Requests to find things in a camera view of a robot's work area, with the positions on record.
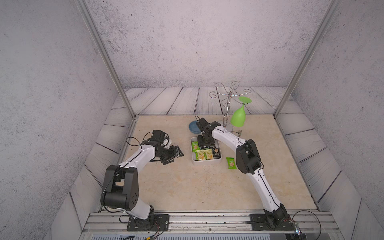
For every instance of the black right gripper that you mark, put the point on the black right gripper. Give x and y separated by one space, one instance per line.
210 143

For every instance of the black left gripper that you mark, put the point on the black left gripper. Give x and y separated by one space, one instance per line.
173 154

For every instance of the white plastic storage box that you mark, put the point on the white plastic storage box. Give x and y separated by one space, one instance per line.
205 162

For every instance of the green cookie packet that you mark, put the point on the green cookie packet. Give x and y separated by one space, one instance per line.
195 146
231 163

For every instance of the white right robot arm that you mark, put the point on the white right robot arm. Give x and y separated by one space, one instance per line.
248 161

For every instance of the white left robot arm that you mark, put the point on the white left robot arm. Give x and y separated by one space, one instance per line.
120 190

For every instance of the green cookie packet in box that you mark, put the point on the green cookie packet in box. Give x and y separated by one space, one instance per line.
195 146

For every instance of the pale yellow cookie packet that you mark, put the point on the pale yellow cookie packet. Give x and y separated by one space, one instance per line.
208 154

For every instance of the yellow-green cookie packet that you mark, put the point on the yellow-green cookie packet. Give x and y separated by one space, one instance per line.
200 155

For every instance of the blue ceramic bowl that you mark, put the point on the blue ceramic bowl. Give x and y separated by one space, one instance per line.
193 127

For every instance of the green plastic wine glass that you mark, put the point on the green plastic wine glass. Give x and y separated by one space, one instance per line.
239 116

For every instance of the chrome wine glass rack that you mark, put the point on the chrome wine glass rack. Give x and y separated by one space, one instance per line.
226 97

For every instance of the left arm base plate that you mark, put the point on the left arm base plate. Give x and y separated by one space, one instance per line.
155 223

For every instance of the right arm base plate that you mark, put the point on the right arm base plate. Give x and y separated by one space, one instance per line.
262 222

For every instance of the aluminium frame rail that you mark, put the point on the aluminium frame rail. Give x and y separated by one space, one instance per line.
216 222

